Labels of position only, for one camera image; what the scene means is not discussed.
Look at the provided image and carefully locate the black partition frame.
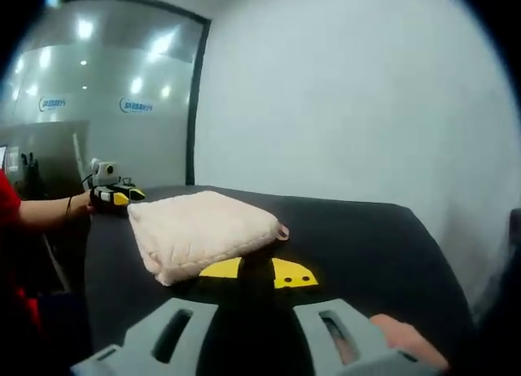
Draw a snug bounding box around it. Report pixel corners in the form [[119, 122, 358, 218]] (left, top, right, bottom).
[[60, 0, 212, 186]]

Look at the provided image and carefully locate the frosted glass partition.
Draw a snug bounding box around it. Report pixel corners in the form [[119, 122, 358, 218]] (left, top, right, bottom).
[[0, 0, 204, 190]]

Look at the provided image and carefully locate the person's left hand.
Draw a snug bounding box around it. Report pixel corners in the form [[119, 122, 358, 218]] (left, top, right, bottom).
[[72, 190, 99, 216]]

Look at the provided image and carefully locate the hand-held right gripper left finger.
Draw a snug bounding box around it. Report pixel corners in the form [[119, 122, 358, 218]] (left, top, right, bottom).
[[69, 256, 246, 376]]

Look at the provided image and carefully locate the dark tool holder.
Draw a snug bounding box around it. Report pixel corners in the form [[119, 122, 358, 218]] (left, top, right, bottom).
[[20, 151, 40, 184]]

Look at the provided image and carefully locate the white bar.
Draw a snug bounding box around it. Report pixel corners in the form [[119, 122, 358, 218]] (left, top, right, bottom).
[[71, 132, 85, 176]]

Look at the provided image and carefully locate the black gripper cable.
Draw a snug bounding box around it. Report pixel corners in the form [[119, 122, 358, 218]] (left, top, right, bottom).
[[79, 173, 97, 195]]

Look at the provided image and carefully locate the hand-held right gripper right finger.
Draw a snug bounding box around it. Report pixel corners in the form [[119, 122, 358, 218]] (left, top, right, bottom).
[[270, 256, 432, 376]]

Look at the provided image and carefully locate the pink towel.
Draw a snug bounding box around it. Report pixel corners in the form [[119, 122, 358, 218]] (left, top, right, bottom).
[[127, 190, 291, 288]]

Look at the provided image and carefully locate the person's right hand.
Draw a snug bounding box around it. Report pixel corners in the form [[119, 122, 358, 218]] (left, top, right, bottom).
[[369, 313, 449, 371]]

